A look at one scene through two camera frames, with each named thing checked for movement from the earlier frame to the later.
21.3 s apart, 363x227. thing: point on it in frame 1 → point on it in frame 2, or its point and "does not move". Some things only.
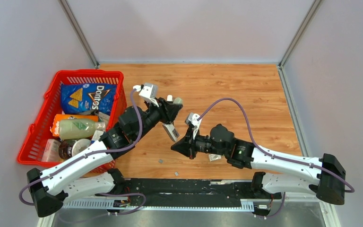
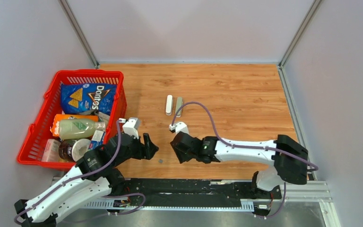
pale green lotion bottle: x=74 y=128 does not move
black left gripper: x=168 y=110 → x=145 y=151
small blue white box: x=96 y=136 does not move
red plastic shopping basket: x=30 y=153 does not move
